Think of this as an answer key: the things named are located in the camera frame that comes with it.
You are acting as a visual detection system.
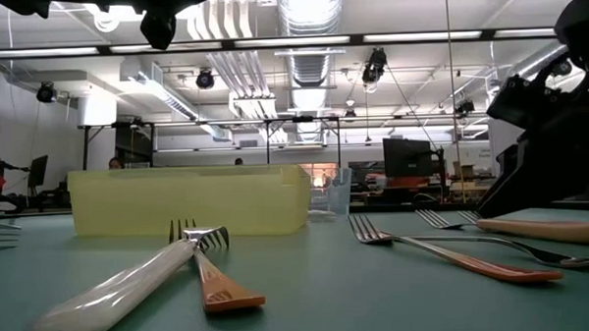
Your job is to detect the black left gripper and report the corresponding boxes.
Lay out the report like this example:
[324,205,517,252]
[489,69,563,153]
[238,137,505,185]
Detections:
[99,0,223,54]

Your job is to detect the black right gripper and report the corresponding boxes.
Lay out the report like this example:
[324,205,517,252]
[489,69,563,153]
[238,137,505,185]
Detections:
[472,83,589,220]

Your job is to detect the wooden handled fork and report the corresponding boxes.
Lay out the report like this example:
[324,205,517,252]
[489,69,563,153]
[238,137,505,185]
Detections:
[456,208,484,226]
[415,202,589,251]

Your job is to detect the orange handled fork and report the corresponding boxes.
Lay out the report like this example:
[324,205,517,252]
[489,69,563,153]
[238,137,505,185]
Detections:
[393,228,589,275]
[348,205,565,291]
[182,224,268,315]

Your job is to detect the wooden desk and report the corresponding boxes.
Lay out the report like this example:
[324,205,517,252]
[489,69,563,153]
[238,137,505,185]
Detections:
[448,177,496,204]

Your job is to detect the black hanging spotlight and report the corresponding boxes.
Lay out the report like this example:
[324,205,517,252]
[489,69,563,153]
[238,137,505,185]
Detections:
[547,58,574,79]
[455,97,476,117]
[35,81,59,105]
[360,45,390,86]
[193,66,216,91]

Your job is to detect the white ceiling pipes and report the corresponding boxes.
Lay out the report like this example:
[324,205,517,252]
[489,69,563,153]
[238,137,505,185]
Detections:
[189,0,280,123]

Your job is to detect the white ceiling unit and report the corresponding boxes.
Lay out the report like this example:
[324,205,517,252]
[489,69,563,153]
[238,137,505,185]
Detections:
[76,95,119,128]

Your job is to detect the black computer monitor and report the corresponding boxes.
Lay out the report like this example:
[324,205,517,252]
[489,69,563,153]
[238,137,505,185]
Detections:
[382,136,435,180]

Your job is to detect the dark cabinet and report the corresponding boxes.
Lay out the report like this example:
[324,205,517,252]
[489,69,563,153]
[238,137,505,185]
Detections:
[113,125,156,166]

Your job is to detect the overhead beam with light strips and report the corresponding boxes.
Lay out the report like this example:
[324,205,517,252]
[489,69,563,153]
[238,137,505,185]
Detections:
[0,26,560,61]

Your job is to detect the yellow plastic bin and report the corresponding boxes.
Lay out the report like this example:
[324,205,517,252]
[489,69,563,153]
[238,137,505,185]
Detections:
[67,160,314,245]

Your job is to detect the clear plastic bin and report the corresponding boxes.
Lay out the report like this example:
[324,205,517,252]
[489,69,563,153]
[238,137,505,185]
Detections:
[305,165,355,223]

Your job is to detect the small black monitor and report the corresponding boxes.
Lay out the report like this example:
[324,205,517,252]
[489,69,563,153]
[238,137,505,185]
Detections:
[26,153,51,189]

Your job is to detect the green table mat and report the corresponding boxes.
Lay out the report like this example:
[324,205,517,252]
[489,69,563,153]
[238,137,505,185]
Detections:
[0,193,589,331]

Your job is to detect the black equipment stand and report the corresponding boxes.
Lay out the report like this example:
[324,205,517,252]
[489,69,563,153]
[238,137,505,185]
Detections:
[0,155,71,213]

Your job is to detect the white rectangular duct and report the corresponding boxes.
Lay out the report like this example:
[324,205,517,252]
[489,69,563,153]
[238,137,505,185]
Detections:
[118,54,234,146]

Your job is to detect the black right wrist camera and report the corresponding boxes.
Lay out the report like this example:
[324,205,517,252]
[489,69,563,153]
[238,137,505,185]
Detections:
[484,70,578,134]

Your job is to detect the black metal frame stand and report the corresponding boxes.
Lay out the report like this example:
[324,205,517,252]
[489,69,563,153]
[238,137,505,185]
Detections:
[78,114,344,173]

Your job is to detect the slanted silver duct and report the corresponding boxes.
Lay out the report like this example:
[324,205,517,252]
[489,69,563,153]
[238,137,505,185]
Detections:
[505,41,567,83]

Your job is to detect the large silver ventilation duct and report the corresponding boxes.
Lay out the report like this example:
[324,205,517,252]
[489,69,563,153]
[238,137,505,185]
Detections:
[274,0,350,144]

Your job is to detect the thick white handled fork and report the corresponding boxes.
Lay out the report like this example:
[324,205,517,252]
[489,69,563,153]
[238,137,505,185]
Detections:
[19,218,203,331]

